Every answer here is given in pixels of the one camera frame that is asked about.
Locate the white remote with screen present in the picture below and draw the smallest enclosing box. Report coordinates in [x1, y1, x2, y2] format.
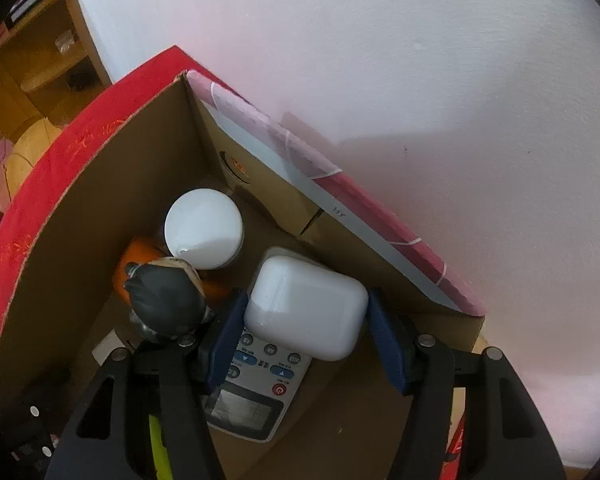
[200, 327, 313, 443]

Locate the white plug charger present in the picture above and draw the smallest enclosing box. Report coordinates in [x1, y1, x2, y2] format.
[92, 342, 128, 363]

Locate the white round jar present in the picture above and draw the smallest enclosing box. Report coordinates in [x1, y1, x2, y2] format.
[164, 188, 245, 271]

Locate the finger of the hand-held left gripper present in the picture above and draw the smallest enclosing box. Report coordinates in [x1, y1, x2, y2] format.
[0, 367, 73, 480]

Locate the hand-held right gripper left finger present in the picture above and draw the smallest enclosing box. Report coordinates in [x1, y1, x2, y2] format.
[45, 287, 251, 480]

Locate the pink patterned cardboard box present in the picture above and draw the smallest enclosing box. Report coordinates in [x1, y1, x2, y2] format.
[0, 71, 488, 480]

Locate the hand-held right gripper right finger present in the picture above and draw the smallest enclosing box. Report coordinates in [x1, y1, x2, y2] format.
[367, 287, 568, 480]

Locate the green utility knife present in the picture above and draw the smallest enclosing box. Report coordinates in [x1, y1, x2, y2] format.
[147, 412, 168, 480]

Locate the white earbuds case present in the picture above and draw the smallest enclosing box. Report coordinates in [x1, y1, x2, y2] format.
[243, 255, 370, 362]

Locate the wooden shelf unit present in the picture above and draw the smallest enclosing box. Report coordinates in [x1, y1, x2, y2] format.
[0, 0, 113, 161]

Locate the orange figurine with grey character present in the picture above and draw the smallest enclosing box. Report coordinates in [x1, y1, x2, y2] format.
[112, 235, 231, 343]

